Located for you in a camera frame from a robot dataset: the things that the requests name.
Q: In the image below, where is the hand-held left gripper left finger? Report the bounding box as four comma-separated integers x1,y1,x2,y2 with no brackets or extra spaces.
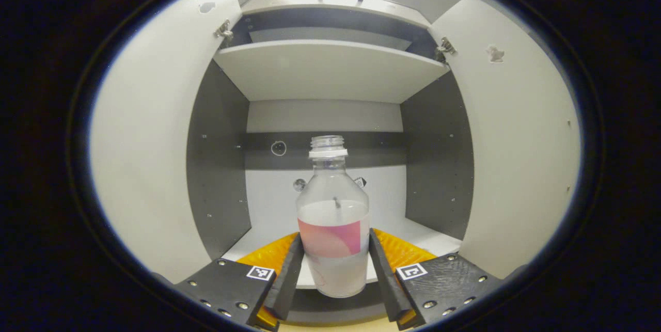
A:
173,232,305,331

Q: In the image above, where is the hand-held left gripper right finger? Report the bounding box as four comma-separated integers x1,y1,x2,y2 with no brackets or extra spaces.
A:
368,228,504,330

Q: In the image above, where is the clear bottle with pink label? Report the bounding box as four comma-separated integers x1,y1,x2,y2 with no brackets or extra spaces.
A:
296,135,371,299

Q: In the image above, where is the grey cabinet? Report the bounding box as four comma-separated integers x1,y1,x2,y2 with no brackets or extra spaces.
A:
186,0,475,325

